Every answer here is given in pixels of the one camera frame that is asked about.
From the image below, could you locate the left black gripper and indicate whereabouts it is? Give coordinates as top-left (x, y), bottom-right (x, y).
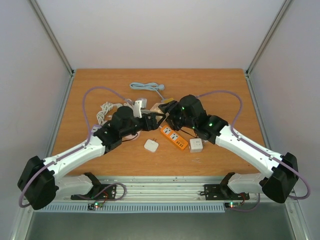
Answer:
top-left (121, 113), bottom-right (165, 138)

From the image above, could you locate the tan cube adapter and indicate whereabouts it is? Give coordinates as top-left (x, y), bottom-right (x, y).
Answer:
top-left (150, 102), bottom-right (163, 114)

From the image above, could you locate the blue power strip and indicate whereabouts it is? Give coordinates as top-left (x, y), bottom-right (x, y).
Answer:
top-left (129, 82), bottom-right (165, 100)

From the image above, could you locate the yellow cube socket adapter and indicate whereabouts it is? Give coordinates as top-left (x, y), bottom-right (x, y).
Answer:
top-left (161, 98), bottom-right (174, 103)

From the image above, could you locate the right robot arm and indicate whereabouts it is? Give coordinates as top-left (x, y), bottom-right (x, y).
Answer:
top-left (158, 95), bottom-right (299, 204)

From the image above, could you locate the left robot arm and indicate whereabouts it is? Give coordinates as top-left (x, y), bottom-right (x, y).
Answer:
top-left (17, 106), bottom-right (166, 210)

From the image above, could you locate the white flat plug adapter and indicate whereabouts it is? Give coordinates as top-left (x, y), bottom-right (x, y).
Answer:
top-left (144, 139), bottom-right (159, 153)

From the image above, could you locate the orange power strip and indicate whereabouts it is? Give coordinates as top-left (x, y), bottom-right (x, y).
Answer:
top-left (160, 125), bottom-right (188, 150)

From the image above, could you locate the pink round power strip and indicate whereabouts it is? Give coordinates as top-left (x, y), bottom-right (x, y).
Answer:
top-left (123, 135), bottom-right (138, 141)

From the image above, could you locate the white cube socket adapter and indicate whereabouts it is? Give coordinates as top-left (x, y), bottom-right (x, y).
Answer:
top-left (189, 138), bottom-right (204, 153)

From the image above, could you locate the purple power strip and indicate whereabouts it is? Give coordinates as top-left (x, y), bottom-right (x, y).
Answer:
top-left (91, 125), bottom-right (100, 133)

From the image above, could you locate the white braided cable bundle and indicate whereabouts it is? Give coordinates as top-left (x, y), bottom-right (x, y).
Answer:
top-left (96, 101), bottom-right (125, 126)

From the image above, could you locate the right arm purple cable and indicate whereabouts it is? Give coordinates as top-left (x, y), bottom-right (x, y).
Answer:
top-left (196, 90), bottom-right (312, 213)

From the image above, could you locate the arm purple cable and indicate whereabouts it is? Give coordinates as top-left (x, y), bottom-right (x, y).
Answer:
top-left (196, 90), bottom-right (312, 213)
top-left (19, 86), bottom-right (137, 208)

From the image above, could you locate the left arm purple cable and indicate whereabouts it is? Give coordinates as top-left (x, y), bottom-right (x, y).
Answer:
top-left (19, 86), bottom-right (137, 208)

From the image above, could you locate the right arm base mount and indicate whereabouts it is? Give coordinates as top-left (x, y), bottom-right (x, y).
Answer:
top-left (199, 184), bottom-right (250, 201)

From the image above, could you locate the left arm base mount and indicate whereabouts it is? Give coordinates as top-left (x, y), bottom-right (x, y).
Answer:
top-left (70, 184), bottom-right (117, 201)

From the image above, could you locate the blue cable tray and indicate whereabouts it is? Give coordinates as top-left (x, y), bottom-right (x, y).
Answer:
top-left (39, 202), bottom-right (225, 214)

